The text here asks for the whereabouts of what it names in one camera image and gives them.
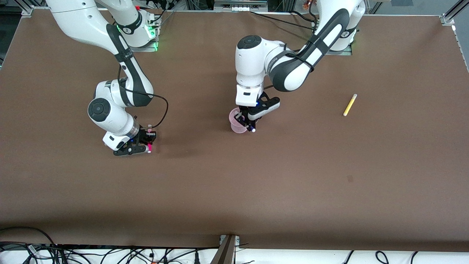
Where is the pink marker pen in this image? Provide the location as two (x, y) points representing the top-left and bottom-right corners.
(142, 125), (152, 154)

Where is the metal rail with white labels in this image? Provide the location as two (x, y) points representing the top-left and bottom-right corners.
(214, 0), (268, 12)

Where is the metal table support beam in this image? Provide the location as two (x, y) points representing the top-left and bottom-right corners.
(211, 235), (240, 264)

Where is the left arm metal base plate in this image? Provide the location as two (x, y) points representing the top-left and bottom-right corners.
(327, 29), (353, 56)

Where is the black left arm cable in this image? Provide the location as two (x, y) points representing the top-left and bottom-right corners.
(285, 37), (320, 72)

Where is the aluminium frame corner bracket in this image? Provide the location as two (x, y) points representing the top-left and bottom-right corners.
(440, 0), (469, 26)

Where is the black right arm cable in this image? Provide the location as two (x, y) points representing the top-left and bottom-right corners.
(117, 64), (169, 129)

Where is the aluminium table edge rail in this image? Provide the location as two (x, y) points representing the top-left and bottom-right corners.
(453, 24), (469, 72)

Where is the yellow marker pen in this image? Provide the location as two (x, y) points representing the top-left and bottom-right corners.
(343, 94), (358, 117)

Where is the short black tabletop cable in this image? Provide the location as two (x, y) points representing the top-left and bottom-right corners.
(289, 10), (316, 23)

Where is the long black tabletop cable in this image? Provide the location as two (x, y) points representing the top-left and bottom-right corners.
(250, 11), (318, 30)

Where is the large black looped cable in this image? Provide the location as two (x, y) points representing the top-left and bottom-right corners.
(0, 227), (68, 264)

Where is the pink pen holder cup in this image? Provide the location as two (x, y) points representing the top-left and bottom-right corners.
(229, 107), (248, 134)

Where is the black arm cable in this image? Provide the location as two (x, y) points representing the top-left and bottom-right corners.
(285, 37), (320, 72)
(117, 64), (169, 129)

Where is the black base cable bundle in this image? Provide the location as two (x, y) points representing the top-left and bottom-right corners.
(147, 0), (173, 28)

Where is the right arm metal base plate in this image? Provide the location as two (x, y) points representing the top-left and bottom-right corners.
(130, 13), (159, 52)

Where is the black equipment box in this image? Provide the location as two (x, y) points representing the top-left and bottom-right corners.
(267, 0), (293, 11)

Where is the aluminium frame corner profile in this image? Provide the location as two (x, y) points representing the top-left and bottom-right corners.
(15, 0), (50, 17)

